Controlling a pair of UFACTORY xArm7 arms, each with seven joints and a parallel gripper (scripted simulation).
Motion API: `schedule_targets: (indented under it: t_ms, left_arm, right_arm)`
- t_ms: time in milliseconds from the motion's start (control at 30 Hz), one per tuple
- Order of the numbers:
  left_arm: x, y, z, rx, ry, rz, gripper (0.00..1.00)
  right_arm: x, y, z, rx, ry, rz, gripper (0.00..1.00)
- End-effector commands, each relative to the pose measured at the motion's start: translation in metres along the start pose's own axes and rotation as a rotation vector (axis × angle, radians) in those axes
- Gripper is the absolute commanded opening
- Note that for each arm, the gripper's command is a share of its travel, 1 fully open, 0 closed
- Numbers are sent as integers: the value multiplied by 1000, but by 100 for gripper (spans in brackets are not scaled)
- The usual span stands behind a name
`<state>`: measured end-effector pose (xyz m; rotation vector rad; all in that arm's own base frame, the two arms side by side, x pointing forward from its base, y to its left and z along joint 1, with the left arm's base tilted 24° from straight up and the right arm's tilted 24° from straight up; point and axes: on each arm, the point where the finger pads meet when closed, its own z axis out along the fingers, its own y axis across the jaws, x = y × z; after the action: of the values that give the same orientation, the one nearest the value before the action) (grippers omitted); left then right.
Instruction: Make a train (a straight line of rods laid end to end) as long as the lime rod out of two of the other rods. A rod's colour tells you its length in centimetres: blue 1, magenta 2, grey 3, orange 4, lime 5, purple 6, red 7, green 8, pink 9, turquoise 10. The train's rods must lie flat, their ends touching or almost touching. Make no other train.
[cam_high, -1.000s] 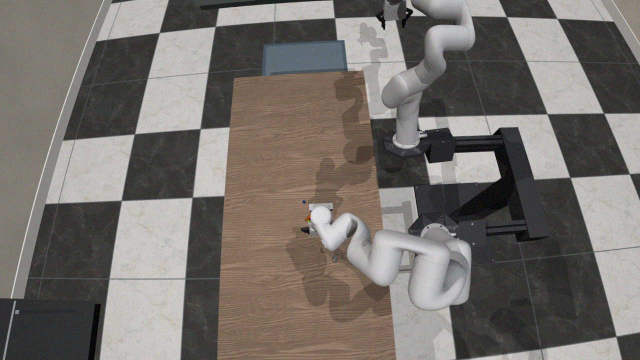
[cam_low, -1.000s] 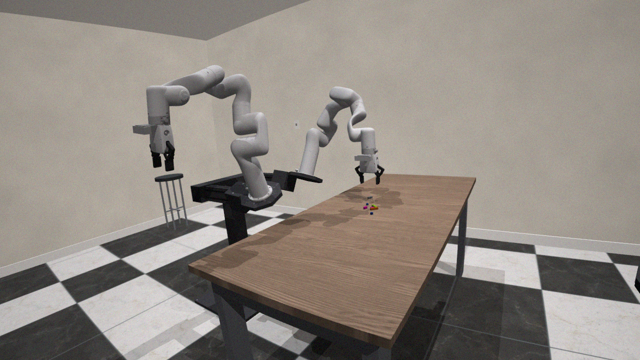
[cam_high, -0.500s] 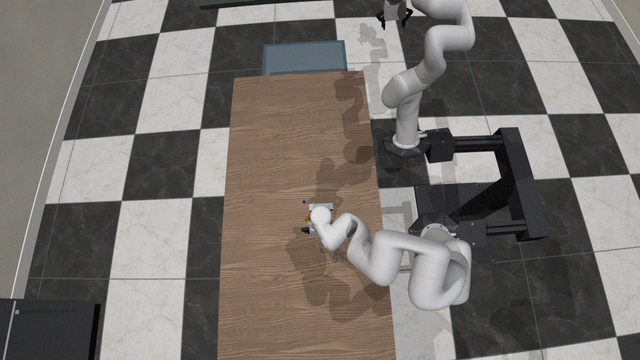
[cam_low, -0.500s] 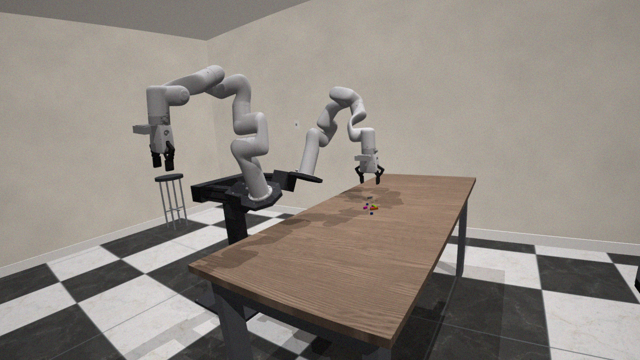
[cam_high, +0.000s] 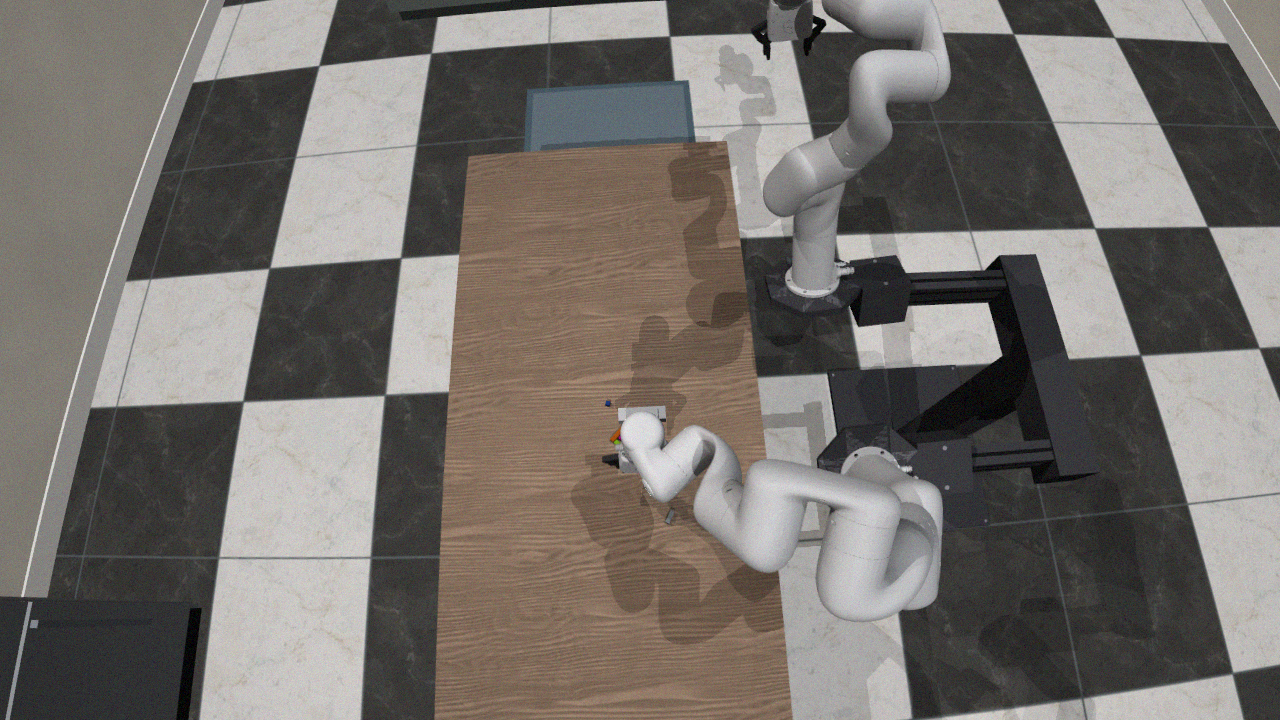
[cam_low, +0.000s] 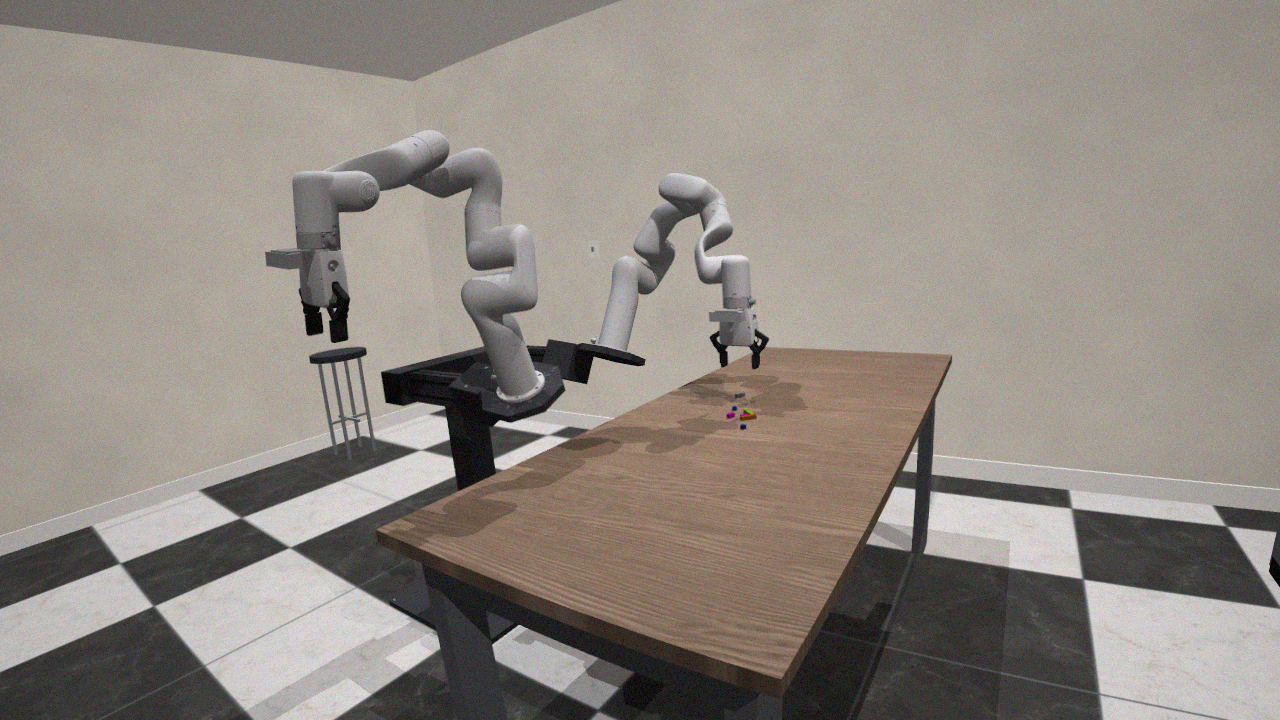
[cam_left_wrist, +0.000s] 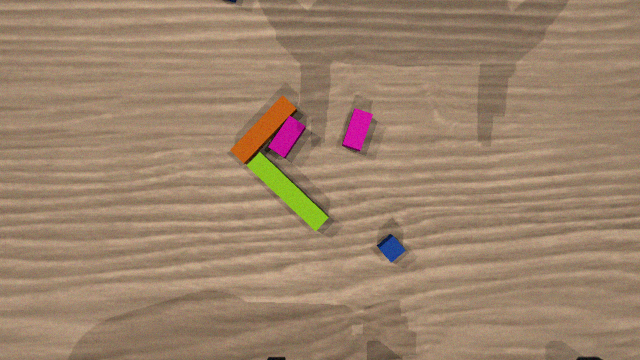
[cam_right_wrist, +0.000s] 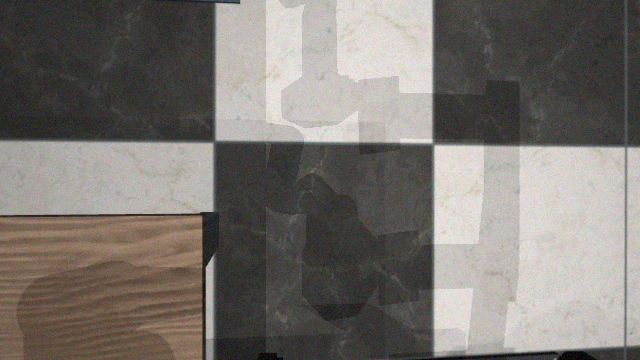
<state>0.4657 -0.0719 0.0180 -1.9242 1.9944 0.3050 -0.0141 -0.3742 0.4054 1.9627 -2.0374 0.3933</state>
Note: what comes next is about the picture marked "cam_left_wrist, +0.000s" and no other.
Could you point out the lime green rod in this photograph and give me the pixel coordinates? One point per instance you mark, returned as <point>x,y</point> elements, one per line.
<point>287,191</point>

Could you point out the orange rod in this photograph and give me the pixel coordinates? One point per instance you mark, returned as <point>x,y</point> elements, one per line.
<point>266,127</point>

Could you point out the magenta rectangular block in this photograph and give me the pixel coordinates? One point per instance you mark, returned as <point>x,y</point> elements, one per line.
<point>357,129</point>
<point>287,137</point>

